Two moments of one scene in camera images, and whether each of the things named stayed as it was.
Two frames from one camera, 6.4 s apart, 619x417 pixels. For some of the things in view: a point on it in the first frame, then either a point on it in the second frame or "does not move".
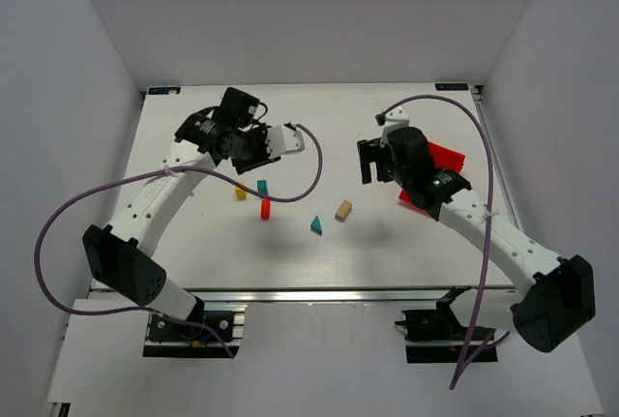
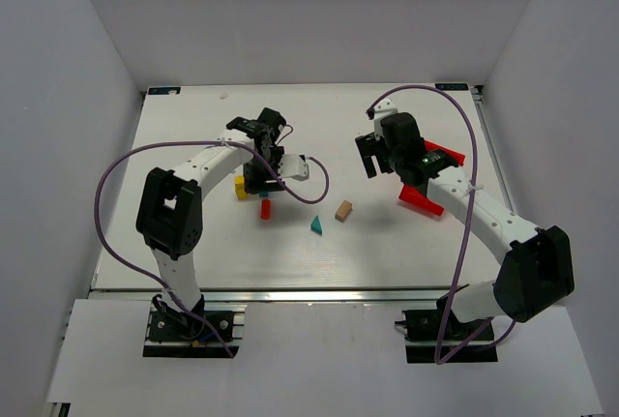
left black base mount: (168, 338) does not move
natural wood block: (343, 211) does not move
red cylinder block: (265, 211) does not move
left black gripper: (256, 162) → (263, 182)
